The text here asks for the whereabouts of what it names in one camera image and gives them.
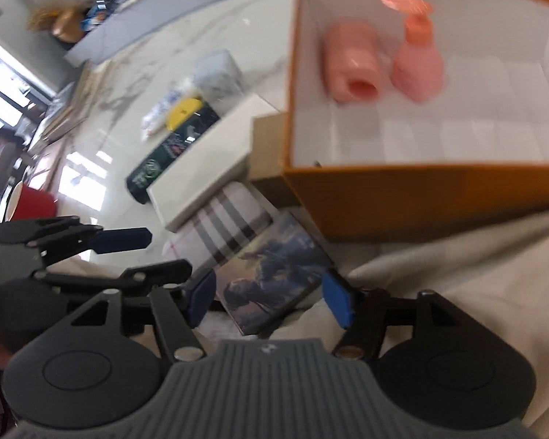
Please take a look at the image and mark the striped plaid box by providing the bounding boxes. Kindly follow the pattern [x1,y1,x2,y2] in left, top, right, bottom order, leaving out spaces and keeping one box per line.
[165,182,275,277]

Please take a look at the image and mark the grey counter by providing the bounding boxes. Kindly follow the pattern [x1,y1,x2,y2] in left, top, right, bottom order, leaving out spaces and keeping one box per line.
[64,0,299,65]

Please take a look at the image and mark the beige cloth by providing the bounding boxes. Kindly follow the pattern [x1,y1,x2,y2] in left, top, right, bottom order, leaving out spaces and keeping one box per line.
[265,208,549,439]

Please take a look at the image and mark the light wooden box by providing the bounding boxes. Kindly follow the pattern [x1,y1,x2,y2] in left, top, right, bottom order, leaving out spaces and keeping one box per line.
[251,112,303,209]

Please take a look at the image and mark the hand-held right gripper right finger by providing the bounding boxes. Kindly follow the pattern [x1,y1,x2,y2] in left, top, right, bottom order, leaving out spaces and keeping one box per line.
[321,269,479,361]

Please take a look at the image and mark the orange cardboard box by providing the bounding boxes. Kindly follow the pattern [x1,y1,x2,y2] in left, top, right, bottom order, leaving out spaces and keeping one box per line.
[279,0,549,241]

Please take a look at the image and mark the gold vase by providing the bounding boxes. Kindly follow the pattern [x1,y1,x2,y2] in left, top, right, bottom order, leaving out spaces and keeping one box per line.
[51,7,87,45]

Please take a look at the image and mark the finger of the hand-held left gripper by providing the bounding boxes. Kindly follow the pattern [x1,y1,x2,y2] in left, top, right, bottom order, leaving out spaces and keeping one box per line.
[30,260,194,296]
[0,216,153,267]

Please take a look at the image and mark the clear plastic container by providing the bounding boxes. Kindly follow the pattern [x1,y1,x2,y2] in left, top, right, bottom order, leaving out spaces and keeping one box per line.
[193,49,244,101]

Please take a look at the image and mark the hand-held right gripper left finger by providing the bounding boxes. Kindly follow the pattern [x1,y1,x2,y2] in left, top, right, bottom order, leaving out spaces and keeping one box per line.
[71,267,217,362]

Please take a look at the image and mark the white flat box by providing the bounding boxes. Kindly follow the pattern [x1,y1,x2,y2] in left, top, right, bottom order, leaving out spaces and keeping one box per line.
[146,94,281,232]

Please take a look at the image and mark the white plastic packet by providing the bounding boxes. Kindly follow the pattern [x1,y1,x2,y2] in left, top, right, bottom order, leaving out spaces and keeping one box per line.
[141,77,197,140]

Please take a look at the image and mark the black tube with yellow cap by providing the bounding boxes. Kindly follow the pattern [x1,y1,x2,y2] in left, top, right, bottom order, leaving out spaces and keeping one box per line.
[126,96,221,205]

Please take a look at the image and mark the pink pump bottle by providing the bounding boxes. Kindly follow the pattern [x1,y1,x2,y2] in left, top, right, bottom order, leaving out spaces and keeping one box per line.
[380,0,445,102]

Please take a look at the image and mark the red cup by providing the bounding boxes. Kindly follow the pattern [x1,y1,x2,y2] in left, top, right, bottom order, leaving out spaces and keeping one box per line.
[4,182,58,228]

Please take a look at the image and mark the pink cylindrical bottle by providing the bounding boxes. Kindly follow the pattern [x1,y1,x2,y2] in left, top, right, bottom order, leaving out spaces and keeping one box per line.
[321,19,382,104]

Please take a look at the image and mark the picture book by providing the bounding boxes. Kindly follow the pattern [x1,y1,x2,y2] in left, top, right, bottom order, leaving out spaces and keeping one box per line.
[214,213,336,335]

